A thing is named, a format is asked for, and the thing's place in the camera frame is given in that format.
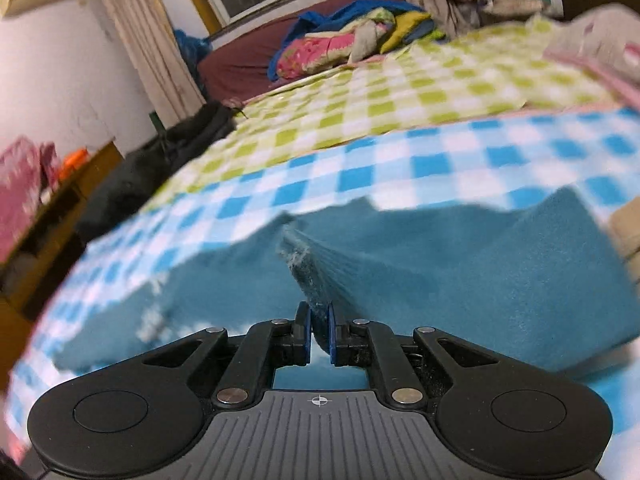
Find teal knitted sweater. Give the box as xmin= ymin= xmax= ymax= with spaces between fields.
xmin=54 ymin=188 xmax=639 ymax=374

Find black clothing pile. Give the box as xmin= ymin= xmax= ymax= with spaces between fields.
xmin=75 ymin=101 xmax=235 ymax=244

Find pink white folded clothes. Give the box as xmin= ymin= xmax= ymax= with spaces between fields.
xmin=544 ymin=3 xmax=640 ymax=110

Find blue white checkered bedsheet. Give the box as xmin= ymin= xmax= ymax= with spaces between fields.
xmin=3 ymin=108 xmax=639 ymax=460

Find wooden shelf cabinet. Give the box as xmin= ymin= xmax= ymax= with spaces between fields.
xmin=1 ymin=142 xmax=122 ymax=390

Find orange item on cabinet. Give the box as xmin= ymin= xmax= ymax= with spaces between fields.
xmin=58 ymin=148 xmax=90 ymax=181

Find maroon mattress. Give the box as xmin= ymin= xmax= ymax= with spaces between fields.
xmin=198 ymin=0 xmax=401 ymax=101

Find pink floral quilt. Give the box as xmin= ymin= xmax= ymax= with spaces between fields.
xmin=276 ymin=32 xmax=363 ymax=80

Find pink floral cloth bundle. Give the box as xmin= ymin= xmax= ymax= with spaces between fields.
xmin=0 ymin=136 xmax=60 ymax=262

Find blue bag by curtain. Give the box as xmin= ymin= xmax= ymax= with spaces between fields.
xmin=174 ymin=29 xmax=212 ymax=81

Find green white checkered bedsheet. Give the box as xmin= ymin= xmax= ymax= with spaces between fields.
xmin=142 ymin=16 xmax=616 ymax=211

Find blue blanket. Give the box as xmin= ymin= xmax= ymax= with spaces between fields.
xmin=267 ymin=0 xmax=422 ymax=82

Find yellow cloth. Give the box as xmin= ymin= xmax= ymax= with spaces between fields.
xmin=380 ymin=11 xmax=434 ymax=54

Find beige curtain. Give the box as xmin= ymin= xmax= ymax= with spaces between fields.
xmin=102 ymin=0 xmax=205 ymax=128

